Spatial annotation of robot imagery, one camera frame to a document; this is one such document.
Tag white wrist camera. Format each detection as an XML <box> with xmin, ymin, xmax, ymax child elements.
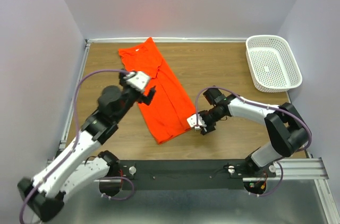
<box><xmin>186</xmin><ymin>114</ymin><xmax>206</xmax><ymax>130</ymax></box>
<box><xmin>123</xmin><ymin>71</ymin><xmax>151</xmax><ymax>93</ymax></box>

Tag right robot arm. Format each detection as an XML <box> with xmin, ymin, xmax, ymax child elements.
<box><xmin>187</xmin><ymin>86</ymin><xmax>312</xmax><ymax>177</ymax></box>

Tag aluminium frame rail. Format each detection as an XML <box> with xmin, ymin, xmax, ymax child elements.
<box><xmin>31</xmin><ymin>38</ymin><xmax>340</xmax><ymax>224</ymax></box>

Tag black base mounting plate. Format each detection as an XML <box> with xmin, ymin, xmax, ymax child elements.
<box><xmin>116</xmin><ymin>159</ymin><xmax>276</xmax><ymax>191</ymax></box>

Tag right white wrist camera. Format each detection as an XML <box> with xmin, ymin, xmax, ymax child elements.
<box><xmin>186</xmin><ymin>114</ymin><xmax>206</xmax><ymax>130</ymax></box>

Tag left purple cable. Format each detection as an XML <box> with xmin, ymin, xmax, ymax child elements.
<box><xmin>19</xmin><ymin>68</ymin><xmax>135</xmax><ymax>224</ymax></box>

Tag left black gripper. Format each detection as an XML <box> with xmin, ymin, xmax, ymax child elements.
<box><xmin>114</xmin><ymin>69</ymin><xmax>155</xmax><ymax>123</ymax></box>

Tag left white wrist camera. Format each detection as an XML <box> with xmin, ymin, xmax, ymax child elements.
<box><xmin>123</xmin><ymin>71</ymin><xmax>151</xmax><ymax>93</ymax></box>

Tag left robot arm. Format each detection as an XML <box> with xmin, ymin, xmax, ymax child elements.
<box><xmin>17</xmin><ymin>70</ymin><xmax>156</xmax><ymax>223</ymax></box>

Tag white perforated plastic basket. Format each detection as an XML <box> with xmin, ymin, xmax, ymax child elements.
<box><xmin>245</xmin><ymin>35</ymin><xmax>302</xmax><ymax>93</ymax></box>

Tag orange t-shirt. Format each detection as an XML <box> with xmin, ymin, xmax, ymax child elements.
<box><xmin>118</xmin><ymin>38</ymin><xmax>195</xmax><ymax>144</ymax></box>

